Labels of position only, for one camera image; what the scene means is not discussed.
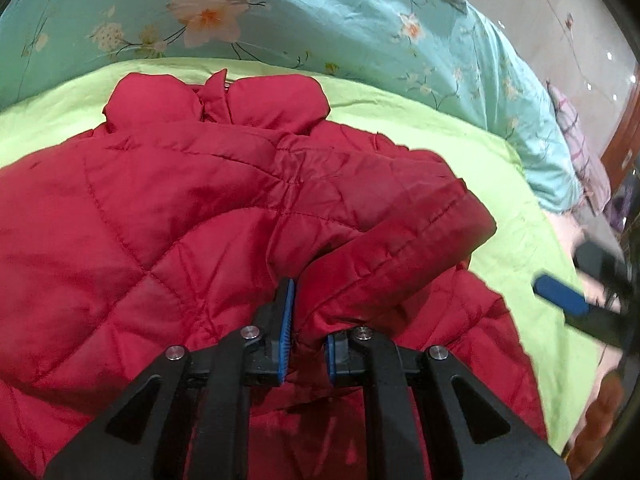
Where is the pink plaid cloth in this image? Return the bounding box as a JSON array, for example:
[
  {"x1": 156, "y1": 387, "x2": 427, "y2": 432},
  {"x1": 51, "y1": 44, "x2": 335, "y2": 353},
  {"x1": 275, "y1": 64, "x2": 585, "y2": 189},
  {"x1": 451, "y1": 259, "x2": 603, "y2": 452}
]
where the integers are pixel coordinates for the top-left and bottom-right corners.
[{"x1": 545, "y1": 79, "x2": 614, "y2": 217}]

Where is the red quilted jacket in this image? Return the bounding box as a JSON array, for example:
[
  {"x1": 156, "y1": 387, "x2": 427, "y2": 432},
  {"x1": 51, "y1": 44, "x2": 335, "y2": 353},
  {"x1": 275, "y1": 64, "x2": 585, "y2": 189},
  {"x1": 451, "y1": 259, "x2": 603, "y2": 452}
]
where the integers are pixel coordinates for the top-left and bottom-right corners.
[{"x1": 0, "y1": 71, "x2": 549, "y2": 480}]

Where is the wooden cabinet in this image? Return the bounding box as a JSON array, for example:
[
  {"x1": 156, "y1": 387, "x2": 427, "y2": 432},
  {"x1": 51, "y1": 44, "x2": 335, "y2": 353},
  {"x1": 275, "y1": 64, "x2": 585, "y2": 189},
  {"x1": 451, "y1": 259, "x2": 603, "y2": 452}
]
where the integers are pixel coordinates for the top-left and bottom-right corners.
[{"x1": 604, "y1": 122, "x2": 640, "y2": 203}]

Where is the teal floral quilt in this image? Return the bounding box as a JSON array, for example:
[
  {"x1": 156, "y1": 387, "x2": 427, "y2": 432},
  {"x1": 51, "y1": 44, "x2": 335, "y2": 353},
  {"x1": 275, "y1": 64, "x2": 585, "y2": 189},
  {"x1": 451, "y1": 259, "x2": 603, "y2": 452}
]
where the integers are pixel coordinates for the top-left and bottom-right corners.
[{"x1": 0, "y1": 0, "x2": 584, "y2": 217}]

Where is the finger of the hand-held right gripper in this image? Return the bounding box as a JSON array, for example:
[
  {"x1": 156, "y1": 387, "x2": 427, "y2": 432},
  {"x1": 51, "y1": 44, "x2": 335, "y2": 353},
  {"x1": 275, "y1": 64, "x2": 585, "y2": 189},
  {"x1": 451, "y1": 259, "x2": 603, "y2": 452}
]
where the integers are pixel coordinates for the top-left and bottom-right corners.
[
  {"x1": 532, "y1": 272, "x2": 637, "y2": 349},
  {"x1": 572, "y1": 242, "x2": 636, "y2": 297}
]

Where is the green blanket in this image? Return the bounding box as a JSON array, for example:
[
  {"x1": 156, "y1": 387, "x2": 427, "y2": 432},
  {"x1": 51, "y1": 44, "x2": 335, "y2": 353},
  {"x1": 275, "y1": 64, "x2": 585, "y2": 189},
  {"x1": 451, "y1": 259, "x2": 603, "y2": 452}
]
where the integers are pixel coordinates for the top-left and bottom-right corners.
[{"x1": 0, "y1": 57, "x2": 601, "y2": 457}]

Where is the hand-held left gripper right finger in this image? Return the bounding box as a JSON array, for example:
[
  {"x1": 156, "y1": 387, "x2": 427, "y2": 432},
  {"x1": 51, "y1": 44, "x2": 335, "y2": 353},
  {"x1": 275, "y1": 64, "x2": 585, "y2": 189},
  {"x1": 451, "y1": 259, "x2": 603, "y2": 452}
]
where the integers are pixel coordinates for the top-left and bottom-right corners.
[{"x1": 325, "y1": 325, "x2": 572, "y2": 480}]

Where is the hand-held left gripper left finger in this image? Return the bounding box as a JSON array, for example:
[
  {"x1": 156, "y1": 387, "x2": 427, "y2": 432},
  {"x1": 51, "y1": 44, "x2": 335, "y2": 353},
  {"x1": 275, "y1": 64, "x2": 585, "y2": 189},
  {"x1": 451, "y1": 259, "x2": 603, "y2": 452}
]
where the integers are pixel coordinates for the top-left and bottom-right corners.
[{"x1": 42, "y1": 277, "x2": 301, "y2": 480}]

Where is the person's right hand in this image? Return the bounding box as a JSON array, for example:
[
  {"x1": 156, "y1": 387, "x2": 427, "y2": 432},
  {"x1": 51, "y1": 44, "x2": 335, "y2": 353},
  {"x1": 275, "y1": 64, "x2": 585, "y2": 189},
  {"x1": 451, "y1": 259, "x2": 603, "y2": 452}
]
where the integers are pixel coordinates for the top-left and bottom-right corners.
[{"x1": 567, "y1": 374, "x2": 627, "y2": 467}]

